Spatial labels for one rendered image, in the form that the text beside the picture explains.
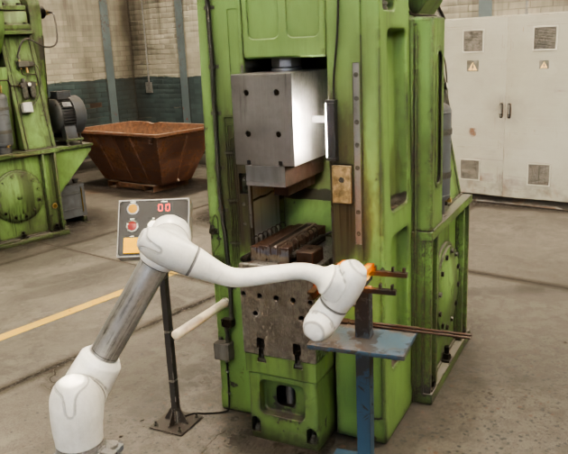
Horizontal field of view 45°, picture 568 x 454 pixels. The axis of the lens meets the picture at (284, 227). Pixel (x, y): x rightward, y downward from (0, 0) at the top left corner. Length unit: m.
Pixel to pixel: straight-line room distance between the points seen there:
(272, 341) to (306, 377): 0.23
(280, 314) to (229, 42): 1.27
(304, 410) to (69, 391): 1.41
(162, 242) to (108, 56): 10.42
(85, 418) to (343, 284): 0.92
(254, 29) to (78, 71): 9.01
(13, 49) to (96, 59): 4.63
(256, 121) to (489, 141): 5.42
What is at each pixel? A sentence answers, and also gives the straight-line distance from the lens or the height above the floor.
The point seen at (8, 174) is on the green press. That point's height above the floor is 0.75.
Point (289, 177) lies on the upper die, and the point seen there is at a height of 1.31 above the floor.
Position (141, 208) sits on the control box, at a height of 1.16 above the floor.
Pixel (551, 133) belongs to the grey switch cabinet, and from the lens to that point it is 7.99.
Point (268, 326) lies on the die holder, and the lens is 3.22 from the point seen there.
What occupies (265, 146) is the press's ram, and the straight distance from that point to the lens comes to 3.05.
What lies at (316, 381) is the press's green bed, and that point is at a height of 0.38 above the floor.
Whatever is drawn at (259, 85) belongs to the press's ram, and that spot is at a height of 1.72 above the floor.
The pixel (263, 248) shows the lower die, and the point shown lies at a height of 0.98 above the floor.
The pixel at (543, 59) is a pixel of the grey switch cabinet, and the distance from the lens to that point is 7.96.
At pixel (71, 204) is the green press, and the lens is 8.26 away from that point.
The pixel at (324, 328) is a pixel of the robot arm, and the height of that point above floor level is 1.01.
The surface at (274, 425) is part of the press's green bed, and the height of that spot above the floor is 0.10.
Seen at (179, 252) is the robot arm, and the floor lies 1.28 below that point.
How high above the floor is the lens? 1.87
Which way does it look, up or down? 15 degrees down
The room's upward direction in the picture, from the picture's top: 3 degrees counter-clockwise
